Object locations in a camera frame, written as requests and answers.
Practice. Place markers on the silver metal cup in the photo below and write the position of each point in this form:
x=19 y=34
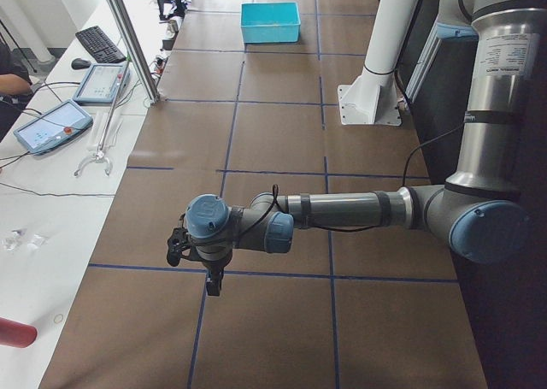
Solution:
x=172 y=26

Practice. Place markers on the red cylinder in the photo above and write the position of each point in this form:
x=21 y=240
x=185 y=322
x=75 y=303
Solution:
x=16 y=334

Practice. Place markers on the black keyboard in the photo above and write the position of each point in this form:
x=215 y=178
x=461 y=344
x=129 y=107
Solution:
x=99 y=45

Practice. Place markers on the person in black shirt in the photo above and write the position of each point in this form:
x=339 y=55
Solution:
x=15 y=88

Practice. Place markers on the teal plastic bin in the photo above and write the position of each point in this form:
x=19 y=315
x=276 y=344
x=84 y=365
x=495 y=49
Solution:
x=288 y=32

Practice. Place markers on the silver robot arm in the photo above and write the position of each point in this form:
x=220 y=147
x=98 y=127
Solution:
x=476 y=211

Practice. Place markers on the near teach pendant tablet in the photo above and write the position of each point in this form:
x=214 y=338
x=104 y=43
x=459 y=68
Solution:
x=54 y=128

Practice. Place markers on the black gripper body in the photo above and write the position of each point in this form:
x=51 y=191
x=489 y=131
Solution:
x=213 y=265

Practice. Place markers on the crumpled clear plastic wrap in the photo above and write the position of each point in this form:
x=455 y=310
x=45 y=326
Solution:
x=18 y=238

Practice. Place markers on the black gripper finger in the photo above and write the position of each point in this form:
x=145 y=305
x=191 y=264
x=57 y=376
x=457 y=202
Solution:
x=210 y=283
x=218 y=282

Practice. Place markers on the yellow beetle toy car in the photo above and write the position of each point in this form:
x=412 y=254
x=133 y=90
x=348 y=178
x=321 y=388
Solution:
x=266 y=23

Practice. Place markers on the teach pendant tablet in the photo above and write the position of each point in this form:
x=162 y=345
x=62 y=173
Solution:
x=102 y=84
x=54 y=128

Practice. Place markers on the far teach pendant tablet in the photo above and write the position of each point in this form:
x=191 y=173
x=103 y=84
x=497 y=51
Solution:
x=102 y=84

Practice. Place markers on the aluminium frame post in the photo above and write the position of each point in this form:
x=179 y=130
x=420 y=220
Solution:
x=124 y=24

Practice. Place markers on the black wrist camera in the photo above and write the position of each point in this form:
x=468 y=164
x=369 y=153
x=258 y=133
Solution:
x=177 y=245

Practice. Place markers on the grey reacher grabber tool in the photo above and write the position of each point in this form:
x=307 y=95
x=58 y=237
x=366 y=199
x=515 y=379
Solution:
x=105 y=123

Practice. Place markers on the black computer mouse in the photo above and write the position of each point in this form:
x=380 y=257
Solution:
x=80 y=63

